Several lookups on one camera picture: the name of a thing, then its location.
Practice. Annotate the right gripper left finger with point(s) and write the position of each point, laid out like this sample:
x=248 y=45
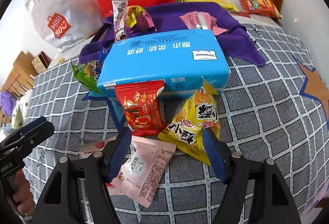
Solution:
x=60 y=201

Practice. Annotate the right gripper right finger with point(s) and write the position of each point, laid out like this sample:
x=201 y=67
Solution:
x=272 y=200

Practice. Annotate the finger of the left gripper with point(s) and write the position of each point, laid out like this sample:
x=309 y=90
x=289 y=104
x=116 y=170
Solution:
x=33 y=133
x=24 y=149

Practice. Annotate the pink white biscuit packet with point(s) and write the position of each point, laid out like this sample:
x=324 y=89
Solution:
x=140 y=175

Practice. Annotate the green snack packet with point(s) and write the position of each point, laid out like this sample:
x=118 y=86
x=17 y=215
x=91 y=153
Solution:
x=87 y=74

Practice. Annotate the yellow crispy snack packet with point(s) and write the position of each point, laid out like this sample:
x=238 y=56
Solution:
x=186 y=128

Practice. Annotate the red snack packet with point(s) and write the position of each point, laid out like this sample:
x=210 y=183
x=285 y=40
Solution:
x=141 y=107

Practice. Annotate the white strawberry snack packet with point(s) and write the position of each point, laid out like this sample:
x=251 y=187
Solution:
x=119 y=17

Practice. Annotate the pink triangular snack packet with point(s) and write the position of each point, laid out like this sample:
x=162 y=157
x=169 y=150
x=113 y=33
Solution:
x=202 y=20

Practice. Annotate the small blue candy packet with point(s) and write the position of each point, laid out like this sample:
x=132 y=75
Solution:
x=103 y=54

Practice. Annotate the left human hand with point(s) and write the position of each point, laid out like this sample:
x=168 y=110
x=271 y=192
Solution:
x=23 y=195

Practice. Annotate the wooden chair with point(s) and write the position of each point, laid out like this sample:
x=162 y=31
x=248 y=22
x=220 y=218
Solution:
x=22 y=76

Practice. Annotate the brown framed picture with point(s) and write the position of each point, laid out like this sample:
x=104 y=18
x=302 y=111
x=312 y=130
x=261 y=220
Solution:
x=41 y=62

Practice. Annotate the white plastic Miniso bag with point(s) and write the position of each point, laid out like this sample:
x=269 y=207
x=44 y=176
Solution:
x=64 y=23

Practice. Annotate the purple towel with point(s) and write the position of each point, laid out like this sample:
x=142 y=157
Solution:
x=235 y=42

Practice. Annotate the blue tissue pack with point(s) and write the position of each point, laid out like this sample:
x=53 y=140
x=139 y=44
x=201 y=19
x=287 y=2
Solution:
x=183 y=59

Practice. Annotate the orange chips bag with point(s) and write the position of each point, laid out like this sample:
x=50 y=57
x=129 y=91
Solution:
x=261 y=7

